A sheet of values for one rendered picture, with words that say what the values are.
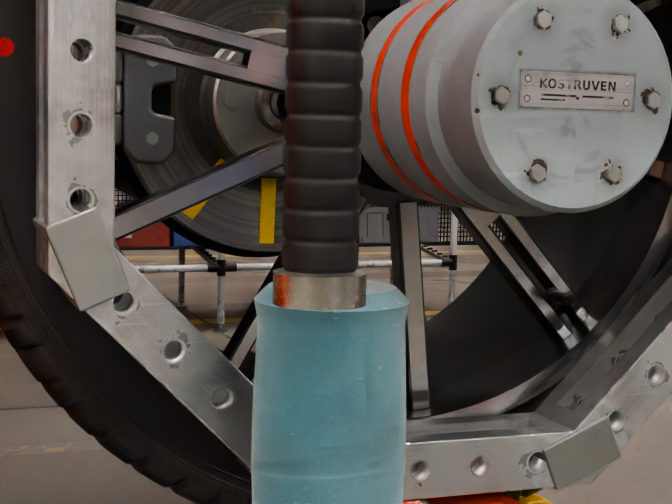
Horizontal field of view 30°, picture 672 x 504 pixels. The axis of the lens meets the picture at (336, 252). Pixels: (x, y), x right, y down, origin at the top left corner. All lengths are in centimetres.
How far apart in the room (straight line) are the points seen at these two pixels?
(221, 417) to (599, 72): 32
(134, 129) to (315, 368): 63
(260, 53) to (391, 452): 32
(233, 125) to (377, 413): 64
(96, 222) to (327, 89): 24
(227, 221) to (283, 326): 65
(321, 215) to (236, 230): 78
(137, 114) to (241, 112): 11
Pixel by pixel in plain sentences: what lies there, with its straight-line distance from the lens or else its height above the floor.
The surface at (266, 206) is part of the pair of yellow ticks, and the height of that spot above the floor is 74.
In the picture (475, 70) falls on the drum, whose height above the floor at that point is 86.
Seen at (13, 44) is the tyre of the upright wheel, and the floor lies 88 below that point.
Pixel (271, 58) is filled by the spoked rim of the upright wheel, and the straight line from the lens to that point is 90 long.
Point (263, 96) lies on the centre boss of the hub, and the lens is 129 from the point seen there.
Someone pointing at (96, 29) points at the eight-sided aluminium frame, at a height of 88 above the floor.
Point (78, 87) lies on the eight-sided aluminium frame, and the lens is 76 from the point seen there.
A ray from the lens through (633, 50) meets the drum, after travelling 73.
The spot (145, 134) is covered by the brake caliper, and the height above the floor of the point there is 81.
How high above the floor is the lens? 84
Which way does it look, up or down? 6 degrees down
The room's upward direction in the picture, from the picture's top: 1 degrees clockwise
